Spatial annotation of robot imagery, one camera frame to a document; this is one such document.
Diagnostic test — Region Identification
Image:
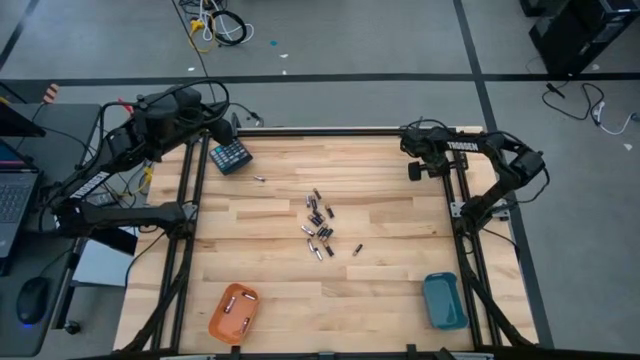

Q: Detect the black monitor back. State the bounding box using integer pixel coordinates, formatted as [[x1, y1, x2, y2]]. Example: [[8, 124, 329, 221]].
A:
[[0, 102, 47, 139]]

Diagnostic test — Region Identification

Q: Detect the long black floor cable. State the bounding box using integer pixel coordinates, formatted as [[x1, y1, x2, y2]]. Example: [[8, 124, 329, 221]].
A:
[[171, 0, 217, 101]]

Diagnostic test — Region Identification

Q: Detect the black aluminium table frame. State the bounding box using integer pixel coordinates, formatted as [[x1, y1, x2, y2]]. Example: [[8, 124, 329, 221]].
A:
[[119, 113, 540, 360]]

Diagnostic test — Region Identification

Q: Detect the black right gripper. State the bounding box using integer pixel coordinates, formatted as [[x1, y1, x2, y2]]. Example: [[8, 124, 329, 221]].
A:
[[399, 124, 452, 183]]

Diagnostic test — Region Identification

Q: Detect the black cable with plug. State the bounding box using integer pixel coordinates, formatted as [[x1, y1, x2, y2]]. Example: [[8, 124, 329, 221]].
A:
[[228, 102, 266, 129]]

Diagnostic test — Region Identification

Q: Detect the grey laptop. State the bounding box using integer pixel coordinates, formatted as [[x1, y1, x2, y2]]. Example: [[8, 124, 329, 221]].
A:
[[0, 138, 42, 261]]

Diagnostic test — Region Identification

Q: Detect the black side desk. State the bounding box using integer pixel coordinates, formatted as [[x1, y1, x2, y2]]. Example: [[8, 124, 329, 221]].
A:
[[0, 102, 140, 358]]

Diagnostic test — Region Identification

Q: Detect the grey flat box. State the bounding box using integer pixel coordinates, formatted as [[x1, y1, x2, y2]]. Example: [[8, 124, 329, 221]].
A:
[[72, 238, 134, 289]]

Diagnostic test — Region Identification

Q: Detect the black computer mouse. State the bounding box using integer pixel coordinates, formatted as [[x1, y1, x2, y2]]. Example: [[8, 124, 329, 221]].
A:
[[15, 276, 51, 326]]

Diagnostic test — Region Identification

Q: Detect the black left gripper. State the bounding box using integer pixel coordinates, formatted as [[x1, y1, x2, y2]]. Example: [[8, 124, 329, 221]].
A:
[[171, 84, 237, 147]]

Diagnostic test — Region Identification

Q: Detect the black coiled cable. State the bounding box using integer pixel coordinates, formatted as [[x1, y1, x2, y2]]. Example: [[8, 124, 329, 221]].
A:
[[208, 8, 249, 48]]

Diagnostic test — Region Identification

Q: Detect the black calculator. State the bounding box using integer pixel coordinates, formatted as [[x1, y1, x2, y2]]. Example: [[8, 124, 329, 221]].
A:
[[208, 138, 254, 177]]

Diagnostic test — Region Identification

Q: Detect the teal plastic tray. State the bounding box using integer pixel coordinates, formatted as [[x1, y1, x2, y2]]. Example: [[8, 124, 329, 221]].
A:
[[422, 271, 470, 332]]

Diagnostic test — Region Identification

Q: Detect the white looped cable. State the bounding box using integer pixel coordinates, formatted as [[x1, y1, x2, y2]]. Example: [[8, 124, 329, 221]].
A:
[[198, 0, 256, 45]]

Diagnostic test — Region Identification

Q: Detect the white floor cable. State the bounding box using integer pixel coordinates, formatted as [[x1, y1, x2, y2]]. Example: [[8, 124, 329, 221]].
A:
[[591, 100, 640, 137]]

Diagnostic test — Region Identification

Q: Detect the yellow cable with plug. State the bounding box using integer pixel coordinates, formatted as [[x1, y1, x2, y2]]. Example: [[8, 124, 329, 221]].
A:
[[187, 17, 220, 54]]

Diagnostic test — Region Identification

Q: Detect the black computer tower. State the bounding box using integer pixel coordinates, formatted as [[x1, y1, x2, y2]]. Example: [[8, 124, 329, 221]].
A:
[[528, 0, 640, 77]]

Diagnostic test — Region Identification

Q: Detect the orange plastic tray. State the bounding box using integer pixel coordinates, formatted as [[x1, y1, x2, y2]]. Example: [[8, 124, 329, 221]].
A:
[[207, 283, 261, 347]]

